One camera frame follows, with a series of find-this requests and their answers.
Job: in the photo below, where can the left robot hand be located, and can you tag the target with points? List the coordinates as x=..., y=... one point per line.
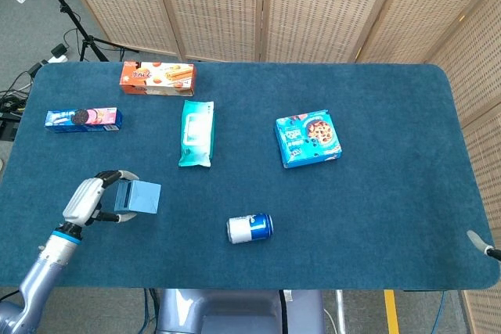
x=82, y=201

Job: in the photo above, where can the small light blue box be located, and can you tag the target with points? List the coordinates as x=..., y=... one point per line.
x=143, y=197

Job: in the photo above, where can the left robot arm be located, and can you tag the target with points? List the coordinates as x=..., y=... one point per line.
x=43, y=267

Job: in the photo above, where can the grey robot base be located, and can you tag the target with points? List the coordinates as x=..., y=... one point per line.
x=235, y=310

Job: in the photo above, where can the blue pink Oreo pack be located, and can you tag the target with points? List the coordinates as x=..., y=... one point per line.
x=82, y=119

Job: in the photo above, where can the orange wafer biscuit box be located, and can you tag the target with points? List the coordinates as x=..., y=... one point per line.
x=156, y=77

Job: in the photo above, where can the blue chocolate chip cookie box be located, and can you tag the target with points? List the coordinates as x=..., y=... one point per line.
x=307, y=138

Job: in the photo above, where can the green wet wipes pack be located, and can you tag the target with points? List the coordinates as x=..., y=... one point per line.
x=195, y=134

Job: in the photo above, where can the white power strip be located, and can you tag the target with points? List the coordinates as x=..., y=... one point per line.
x=58, y=51

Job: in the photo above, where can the blue and white drink can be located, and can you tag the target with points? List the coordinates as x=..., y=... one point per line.
x=248, y=229

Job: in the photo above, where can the black tripod stand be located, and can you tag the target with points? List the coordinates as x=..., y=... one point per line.
x=72, y=17

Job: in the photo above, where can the wooden rattan folding screen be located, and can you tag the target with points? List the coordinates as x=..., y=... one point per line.
x=219, y=5
x=481, y=115

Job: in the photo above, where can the dark blue table cloth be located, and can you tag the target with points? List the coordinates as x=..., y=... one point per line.
x=352, y=212

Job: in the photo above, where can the silver table leg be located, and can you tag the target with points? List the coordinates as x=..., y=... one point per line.
x=340, y=310

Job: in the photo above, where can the yellow floor tape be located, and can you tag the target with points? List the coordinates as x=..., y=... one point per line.
x=391, y=312

